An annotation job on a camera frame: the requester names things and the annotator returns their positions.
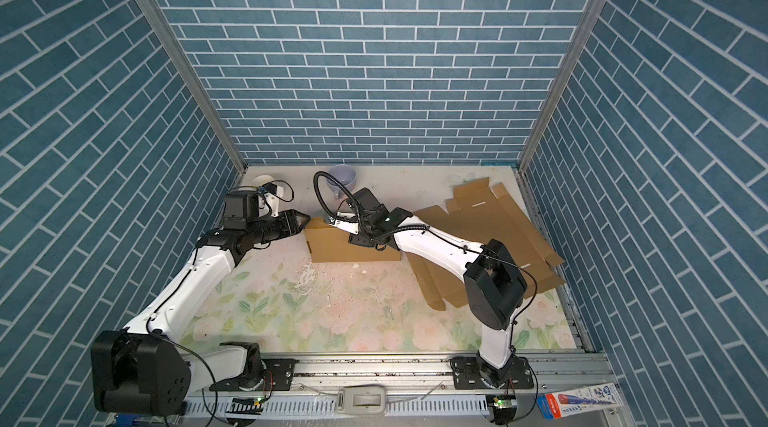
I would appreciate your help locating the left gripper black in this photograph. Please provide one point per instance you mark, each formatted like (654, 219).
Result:
(289, 220)

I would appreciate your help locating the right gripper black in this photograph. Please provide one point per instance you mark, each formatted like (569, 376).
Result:
(358, 239)

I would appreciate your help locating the brown cardboard box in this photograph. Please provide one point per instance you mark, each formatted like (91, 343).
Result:
(328, 244)

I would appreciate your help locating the brown cardboard sheet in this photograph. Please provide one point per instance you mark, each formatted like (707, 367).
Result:
(480, 211)
(438, 286)

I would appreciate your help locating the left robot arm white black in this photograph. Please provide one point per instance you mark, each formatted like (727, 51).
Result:
(158, 329)

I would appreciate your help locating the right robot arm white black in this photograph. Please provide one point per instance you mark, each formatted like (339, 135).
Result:
(494, 284)

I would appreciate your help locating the white ceramic mug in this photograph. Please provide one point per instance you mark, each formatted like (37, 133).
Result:
(261, 179)

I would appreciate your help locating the lavender speckled ceramic cup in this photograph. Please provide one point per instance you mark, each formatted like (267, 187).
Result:
(343, 173)

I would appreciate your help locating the small green circuit board right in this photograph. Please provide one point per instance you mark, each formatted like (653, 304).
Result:
(504, 402)

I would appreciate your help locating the white red blue carton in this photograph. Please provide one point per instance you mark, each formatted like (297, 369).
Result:
(581, 400)

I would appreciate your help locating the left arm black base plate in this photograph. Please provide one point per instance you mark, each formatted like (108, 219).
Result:
(275, 375)

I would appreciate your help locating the aluminium mounting rail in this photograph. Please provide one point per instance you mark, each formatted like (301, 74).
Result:
(372, 370)

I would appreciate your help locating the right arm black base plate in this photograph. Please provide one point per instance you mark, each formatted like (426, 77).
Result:
(473, 373)

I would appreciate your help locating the grey plastic handle clamp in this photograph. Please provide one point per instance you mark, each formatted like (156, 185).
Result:
(362, 400)

